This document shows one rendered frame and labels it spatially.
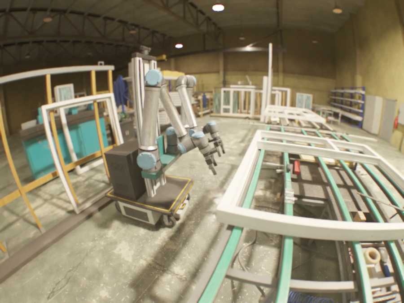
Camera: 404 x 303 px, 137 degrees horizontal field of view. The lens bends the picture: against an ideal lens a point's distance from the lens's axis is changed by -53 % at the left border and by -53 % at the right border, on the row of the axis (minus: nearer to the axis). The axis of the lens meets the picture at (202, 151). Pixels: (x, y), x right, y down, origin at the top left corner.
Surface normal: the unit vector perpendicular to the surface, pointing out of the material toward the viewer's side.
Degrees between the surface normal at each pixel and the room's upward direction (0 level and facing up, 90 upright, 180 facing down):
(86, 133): 90
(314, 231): 90
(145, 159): 95
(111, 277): 0
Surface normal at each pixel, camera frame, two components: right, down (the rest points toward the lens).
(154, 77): 0.16, 0.22
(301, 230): -0.40, 0.33
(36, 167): 0.91, 0.13
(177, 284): -0.02, -0.94
